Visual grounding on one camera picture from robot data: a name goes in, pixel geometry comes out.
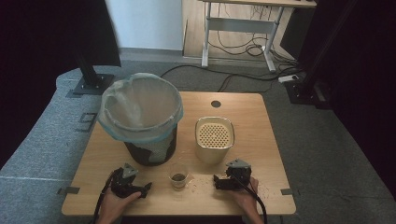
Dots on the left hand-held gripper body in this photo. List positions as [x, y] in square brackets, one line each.
[122, 183]

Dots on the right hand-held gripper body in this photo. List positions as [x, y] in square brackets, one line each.
[239, 174]

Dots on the person's left hand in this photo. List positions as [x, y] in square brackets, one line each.
[113, 203]

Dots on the person's right hand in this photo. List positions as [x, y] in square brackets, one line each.
[246, 197]

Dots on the cream container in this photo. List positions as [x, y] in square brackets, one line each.
[214, 154]

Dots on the small clear glass cup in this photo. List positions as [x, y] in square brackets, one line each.
[178, 184]

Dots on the black mesh trash bin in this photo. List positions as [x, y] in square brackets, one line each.
[149, 152]

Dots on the dark wet tea leaves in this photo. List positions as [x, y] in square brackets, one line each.
[178, 177]

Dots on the cream perforated strainer insert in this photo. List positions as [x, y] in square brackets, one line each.
[214, 134]

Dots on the grey tape strip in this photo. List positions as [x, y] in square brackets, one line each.
[69, 190]
[287, 191]

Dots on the dark round table grommet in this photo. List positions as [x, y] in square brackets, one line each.
[215, 104]

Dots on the translucent plastic bin liner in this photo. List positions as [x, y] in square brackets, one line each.
[140, 102]

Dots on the white power strip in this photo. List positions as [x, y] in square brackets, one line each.
[288, 78]

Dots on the black curtain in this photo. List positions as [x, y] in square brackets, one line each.
[358, 77]
[46, 37]

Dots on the black stand with base plate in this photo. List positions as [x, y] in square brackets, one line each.
[306, 90]
[93, 82]

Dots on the white desk frame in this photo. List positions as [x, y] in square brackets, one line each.
[239, 25]

